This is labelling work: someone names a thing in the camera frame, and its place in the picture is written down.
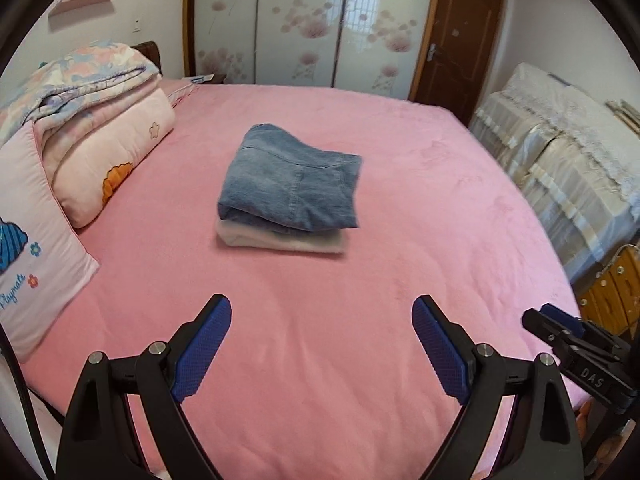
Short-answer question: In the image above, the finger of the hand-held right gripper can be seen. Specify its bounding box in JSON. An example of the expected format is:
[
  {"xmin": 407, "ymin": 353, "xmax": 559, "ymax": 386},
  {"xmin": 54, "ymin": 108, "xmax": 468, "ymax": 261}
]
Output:
[
  {"xmin": 539, "ymin": 302, "xmax": 587, "ymax": 338},
  {"xmin": 521, "ymin": 309, "xmax": 576, "ymax": 356}
]

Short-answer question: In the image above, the pink bed blanket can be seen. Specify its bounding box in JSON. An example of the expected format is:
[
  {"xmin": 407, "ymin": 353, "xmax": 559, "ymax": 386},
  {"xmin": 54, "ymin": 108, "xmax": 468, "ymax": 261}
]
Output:
[{"xmin": 20, "ymin": 80, "xmax": 596, "ymax": 480}]

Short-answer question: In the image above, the brown wooden door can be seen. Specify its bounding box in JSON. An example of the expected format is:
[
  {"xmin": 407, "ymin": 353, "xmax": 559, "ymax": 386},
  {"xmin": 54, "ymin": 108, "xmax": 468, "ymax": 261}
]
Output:
[{"xmin": 410, "ymin": 0, "xmax": 506, "ymax": 121}]

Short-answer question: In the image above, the cream lace covered furniture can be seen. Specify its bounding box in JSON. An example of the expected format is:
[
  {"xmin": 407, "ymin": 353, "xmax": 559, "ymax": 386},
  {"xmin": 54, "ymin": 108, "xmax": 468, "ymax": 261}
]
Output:
[{"xmin": 470, "ymin": 62, "xmax": 640, "ymax": 286}]

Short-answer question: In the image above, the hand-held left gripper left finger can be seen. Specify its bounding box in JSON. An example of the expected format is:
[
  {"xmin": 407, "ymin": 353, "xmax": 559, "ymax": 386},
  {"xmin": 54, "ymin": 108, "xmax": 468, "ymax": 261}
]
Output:
[{"xmin": 56, "ymin": 294, "xmax": 233, "ymax": 480}]

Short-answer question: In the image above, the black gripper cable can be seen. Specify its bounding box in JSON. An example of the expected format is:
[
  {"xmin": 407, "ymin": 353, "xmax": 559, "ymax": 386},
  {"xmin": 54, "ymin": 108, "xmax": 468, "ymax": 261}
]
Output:
[{"xmin": 0, "ymin": 325, "xmax": 56, "ymax": 480}]

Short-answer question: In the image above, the folded striped pink quilt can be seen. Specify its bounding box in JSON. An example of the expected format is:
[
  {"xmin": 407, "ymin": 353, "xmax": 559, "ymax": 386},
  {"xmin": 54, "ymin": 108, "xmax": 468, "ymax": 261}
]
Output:
[{"xmin": 0, "ymin": 42, "xmax": 163, "ymax": 136}]

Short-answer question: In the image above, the wooden drawer cabinet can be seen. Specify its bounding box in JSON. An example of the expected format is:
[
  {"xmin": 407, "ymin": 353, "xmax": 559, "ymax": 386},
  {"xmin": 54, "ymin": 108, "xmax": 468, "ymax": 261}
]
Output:
[{"xmin": 575, "ymin": 244, "xmax": 640, "ymax": 341}]

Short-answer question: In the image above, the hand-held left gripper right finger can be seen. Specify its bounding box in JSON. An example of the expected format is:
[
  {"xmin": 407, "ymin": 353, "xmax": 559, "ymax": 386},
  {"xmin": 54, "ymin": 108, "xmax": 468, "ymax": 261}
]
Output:
[{"xmin": 411, "ymin": 294, "xmax": 586, "ymax": 480}]

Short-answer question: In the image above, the blue denim jacket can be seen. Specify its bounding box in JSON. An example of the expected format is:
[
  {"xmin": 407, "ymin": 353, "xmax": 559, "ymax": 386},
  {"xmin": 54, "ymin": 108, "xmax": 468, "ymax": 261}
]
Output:
[{"xmin": 217, "ymin": 123, "xmax": 363, "ymax": 233}]

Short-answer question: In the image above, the dark wooden headboard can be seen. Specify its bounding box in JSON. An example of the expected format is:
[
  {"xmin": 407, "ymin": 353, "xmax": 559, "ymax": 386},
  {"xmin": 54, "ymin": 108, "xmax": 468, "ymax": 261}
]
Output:
[{"xmin": 132, "ymin": 40, "xmax": 163, "ymax": 78}]

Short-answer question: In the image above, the floral sliding door wardrobe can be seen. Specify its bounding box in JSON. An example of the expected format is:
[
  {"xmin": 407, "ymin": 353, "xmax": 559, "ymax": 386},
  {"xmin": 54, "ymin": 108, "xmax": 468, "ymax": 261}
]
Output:
[{"xmin": 182, "ymin": 0, "xmax": 446, "ymax": 101}]

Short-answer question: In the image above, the pink wall shelf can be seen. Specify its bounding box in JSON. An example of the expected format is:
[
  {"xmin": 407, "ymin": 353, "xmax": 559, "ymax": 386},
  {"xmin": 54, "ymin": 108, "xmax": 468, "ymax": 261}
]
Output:
[{"xmin": 47, "ymin": 0, "xmax": 126, "ymax": 18}]

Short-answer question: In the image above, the white folded garment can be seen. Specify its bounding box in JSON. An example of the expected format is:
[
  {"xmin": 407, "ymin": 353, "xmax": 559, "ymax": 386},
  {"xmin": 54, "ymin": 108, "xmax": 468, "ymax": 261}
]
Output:
[{"xmin": 215, "ymin": 217, "xmax": 348, "ymax": 256}]

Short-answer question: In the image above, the pink cartoon print pillow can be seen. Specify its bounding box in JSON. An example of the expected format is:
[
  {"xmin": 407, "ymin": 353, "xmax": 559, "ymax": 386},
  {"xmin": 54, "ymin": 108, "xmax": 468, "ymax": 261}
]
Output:
[{"xmin": 0, "ymin": 121, "xmax": 101, "ymax": 366}]

